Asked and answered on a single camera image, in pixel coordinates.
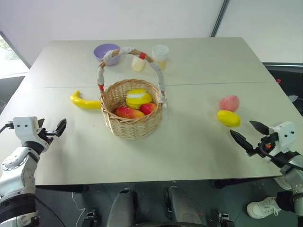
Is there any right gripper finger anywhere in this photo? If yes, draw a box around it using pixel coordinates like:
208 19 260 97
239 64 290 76
249 120 270 136
229 129 254 153

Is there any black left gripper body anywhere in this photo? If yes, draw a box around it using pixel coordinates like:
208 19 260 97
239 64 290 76
36 127 55 150

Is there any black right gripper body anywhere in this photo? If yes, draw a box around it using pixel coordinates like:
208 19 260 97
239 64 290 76
246 132 279 158

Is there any yellow round container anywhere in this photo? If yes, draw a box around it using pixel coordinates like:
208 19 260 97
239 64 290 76
125 88 153 110

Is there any yellow toy lemon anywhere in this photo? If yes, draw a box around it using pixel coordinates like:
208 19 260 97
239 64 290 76
216 109 241 127

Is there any yellow toy banana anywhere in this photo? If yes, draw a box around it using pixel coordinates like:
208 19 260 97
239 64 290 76
70 90 103 110

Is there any pink toy peach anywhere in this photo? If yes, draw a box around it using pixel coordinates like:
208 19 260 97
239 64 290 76
219 95 241 113

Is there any white sneaker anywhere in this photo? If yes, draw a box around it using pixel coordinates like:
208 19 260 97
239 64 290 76
246 196 283 219

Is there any red yellow toy mango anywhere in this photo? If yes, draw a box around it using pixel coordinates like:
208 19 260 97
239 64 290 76
116 105 146 119

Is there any purple plastic bowl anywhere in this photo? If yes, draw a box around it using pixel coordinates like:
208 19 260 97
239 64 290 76
93 43 121 66

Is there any dark rounded grey shape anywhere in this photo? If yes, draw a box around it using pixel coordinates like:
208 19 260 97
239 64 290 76
106 187 138 227
164 185 207 227

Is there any small red toy apple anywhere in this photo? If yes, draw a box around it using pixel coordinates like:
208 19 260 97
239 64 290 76
139 103 158 116

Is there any clear plastic cup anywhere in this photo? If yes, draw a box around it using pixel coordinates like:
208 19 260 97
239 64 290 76
151 44 170 70

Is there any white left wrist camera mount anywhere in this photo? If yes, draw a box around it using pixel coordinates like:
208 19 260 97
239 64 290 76
12 116 40 143

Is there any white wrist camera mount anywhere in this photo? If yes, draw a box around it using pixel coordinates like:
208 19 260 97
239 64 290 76
264 121 296 157
12 116 40 143

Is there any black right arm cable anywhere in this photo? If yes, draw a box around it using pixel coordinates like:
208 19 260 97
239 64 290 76
260 141 303 170

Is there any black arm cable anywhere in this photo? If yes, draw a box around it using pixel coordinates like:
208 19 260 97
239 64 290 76
260 141 303 170
0 121 15 133

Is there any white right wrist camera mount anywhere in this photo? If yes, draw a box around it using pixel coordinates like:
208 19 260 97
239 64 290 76
264 121 296 157

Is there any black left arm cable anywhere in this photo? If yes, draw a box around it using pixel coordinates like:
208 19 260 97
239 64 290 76
0 121 15 133

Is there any window with dark frame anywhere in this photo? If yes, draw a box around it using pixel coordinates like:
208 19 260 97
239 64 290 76
0 30 30 80

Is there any wicker basket with taped handle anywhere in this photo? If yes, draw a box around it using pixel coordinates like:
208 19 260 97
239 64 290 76
96 46 170 140

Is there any thin white cable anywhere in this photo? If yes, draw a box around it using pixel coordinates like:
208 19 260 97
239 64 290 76
71 191 86 227

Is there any dark grey wall post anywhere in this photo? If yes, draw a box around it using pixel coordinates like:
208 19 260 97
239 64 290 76
210 0 234 38

